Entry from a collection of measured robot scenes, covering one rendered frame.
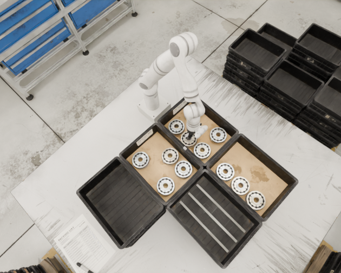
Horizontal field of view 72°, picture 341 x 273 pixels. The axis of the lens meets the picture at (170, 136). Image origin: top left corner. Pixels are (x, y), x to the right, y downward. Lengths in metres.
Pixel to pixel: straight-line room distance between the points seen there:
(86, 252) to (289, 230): 1.18
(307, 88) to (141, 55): 1.81
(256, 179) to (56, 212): 1.24
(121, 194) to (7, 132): 1.89
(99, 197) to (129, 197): 0.17
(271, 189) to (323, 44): 1.60
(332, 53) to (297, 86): 0.41
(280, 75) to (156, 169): 1.51
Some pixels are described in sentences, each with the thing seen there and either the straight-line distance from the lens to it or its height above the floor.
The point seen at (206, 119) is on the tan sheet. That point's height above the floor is 0.83.
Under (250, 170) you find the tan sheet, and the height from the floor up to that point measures 0.83.
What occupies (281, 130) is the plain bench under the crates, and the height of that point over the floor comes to 0.70.
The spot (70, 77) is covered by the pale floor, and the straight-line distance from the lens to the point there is 3.05.
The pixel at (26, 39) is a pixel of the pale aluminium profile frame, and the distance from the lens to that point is 2.72.
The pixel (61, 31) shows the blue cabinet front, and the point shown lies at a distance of 2.90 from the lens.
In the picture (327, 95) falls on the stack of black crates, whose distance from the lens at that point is 2.32.
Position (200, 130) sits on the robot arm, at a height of 1.02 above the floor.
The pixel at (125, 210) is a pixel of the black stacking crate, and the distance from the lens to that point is 1.41.
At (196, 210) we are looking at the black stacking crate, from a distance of 1.37.
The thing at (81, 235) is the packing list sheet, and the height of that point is 0.70.
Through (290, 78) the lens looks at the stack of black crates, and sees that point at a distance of 2.44.
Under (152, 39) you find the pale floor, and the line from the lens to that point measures 3.13.
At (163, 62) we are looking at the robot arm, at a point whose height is 1.31.
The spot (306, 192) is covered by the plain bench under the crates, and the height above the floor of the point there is 0.70.
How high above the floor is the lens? 2.19
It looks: 67 degrees down
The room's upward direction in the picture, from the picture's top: 8 degrees counter-clockwise
